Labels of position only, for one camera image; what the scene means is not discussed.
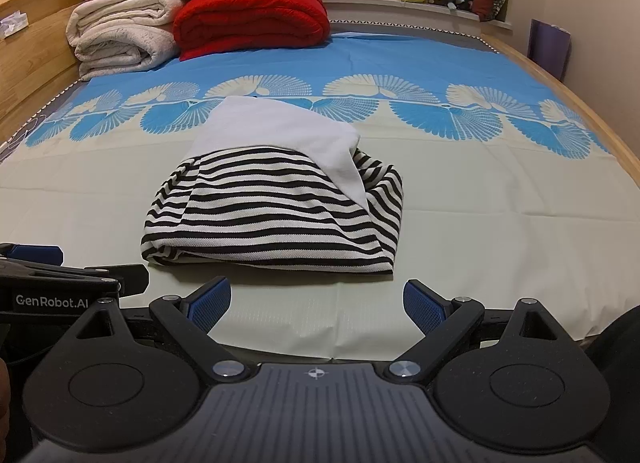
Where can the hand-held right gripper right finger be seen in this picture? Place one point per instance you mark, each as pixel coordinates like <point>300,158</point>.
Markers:
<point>424,307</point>

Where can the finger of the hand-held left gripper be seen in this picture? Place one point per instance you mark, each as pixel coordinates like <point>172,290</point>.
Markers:
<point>100,277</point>
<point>35,253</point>

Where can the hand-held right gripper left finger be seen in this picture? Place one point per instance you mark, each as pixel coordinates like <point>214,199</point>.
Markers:
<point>210,305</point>

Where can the striped and white hooded top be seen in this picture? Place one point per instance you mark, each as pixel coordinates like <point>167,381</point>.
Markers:
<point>260,203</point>

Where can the wooden headboard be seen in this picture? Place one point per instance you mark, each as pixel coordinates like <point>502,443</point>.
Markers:
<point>40,43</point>

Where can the tissue box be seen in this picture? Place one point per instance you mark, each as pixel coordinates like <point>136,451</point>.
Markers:
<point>14,25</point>

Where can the cream folded blanket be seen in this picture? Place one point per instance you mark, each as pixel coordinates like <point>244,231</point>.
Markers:
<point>120,28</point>

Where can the red folded blanket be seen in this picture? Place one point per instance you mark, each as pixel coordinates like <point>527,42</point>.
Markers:
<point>250,18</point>

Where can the white windowsill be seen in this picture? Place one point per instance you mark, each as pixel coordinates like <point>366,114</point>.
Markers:
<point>375,10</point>

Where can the wooden bed frame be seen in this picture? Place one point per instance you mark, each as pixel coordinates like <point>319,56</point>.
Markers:
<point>600,108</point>

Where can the purple folder by wall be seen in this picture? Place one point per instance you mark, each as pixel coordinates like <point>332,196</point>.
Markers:
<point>550,48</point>

